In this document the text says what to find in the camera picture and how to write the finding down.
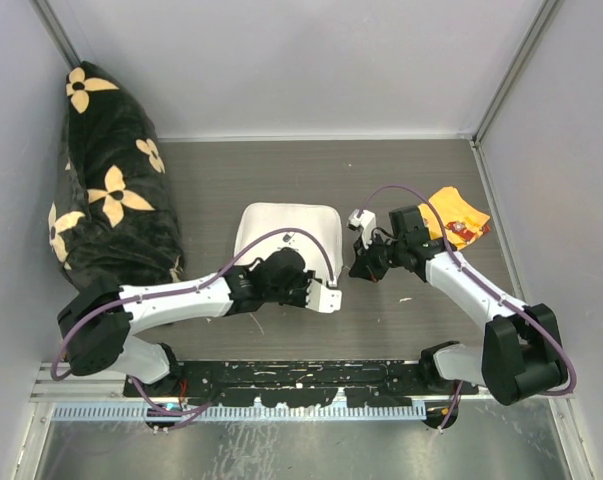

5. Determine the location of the black floral plush blanket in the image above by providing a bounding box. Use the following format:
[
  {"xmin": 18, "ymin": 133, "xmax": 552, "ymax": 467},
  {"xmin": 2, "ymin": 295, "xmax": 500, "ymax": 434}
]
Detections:
[{"xmin": 48, "ymin": 61, "xmax": 185, "ymax": 290}]

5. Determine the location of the white slotted cable duct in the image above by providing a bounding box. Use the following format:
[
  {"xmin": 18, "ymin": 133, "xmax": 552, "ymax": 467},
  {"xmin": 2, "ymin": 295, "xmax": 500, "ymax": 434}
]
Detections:
[{"xmin": 52, "ymin": 401, "xmax": 427, "ymax": 422}]

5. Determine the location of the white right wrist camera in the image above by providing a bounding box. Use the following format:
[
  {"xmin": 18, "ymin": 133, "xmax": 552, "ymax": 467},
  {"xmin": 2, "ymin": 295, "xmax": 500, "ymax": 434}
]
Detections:
[{"xmin": 347, "ymin": 209, "xmax": 377, "ymax": 249}]

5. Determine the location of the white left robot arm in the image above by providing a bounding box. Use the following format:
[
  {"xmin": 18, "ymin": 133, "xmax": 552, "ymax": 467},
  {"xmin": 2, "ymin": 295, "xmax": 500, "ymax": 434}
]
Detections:
[{"xmin": 51, "ymin": 248, "xmax": 323, "ymax": 396}]

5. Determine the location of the yellow cartoon cloth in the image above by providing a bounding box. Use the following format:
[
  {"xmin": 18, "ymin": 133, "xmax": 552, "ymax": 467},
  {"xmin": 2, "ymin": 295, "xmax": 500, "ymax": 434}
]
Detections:
[{"xmin": 429, "ymin": 186, "xmax": 490, "ymax": 250}]

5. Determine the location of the grey medicine kit case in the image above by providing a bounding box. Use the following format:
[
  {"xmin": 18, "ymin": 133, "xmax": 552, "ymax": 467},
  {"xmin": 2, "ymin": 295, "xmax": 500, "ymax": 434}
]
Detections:
[{"xmin": 234, "ymin": 202, "xmax": 343, "ymax": 287}]

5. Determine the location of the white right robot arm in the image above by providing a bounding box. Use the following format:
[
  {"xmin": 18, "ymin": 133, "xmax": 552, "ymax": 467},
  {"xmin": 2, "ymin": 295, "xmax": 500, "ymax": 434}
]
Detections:
[{"xmin": 348, "ymin": 206, "xmax": 569, "ymax": 405}]

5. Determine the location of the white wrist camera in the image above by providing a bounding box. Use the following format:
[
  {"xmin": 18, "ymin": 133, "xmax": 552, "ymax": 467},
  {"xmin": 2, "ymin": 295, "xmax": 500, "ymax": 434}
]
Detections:
[
  {"xmin": 347, "ymin": 209, "xmax": 377, "ymax": 249},
  {"xmin": 305, "ymin": 279, "xmax": 342, "ymax": 314}
]

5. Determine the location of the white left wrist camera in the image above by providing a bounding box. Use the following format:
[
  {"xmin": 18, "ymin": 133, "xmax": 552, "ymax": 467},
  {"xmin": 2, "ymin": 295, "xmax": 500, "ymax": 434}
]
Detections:
[{"xmin": 305, "ymin": 279, "xmax": 342, "ymax": 314}]

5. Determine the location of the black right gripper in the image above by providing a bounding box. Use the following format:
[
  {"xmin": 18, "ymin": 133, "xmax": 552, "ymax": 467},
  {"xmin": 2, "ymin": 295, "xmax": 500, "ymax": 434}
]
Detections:
[{"xmin": 351, "ymin": 229, "xmax": 407, "ymax": 282}]

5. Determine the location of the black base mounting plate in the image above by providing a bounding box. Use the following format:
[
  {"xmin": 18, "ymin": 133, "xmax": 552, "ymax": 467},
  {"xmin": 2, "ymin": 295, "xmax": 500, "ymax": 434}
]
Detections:
[{"xmin": 143, "ymin": 360, "xmax": 457, "ymax": 408}]

